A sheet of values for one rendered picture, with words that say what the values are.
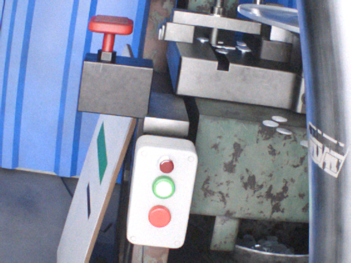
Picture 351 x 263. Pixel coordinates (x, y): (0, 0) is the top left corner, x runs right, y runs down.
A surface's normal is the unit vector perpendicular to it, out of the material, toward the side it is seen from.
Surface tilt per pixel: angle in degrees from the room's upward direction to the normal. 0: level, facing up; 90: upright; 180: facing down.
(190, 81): 90
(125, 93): 90
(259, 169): 90
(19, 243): 0
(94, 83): 90
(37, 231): 0
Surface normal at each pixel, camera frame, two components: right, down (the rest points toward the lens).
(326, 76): -0.71, -0.02
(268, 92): 0.05, 0.29
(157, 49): 0.09, 0.01
